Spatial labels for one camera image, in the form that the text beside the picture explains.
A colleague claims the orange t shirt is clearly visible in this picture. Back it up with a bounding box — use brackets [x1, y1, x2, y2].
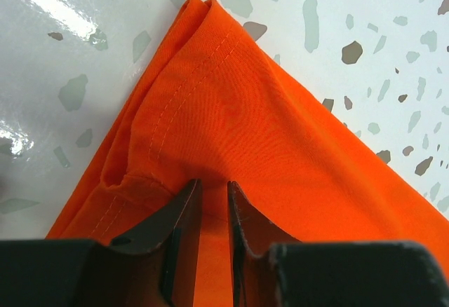
[48, 0, 448, 306]

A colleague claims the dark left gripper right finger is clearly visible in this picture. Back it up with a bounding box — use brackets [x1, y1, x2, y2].
[227, 182, 448, 306]

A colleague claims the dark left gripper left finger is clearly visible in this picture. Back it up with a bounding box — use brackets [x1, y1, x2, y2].
[1, 179, 202, 306]

